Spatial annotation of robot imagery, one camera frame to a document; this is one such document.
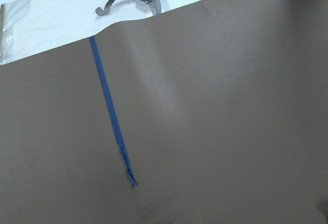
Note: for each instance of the clear plastic bag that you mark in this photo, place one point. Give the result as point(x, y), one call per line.
point(30, 27)

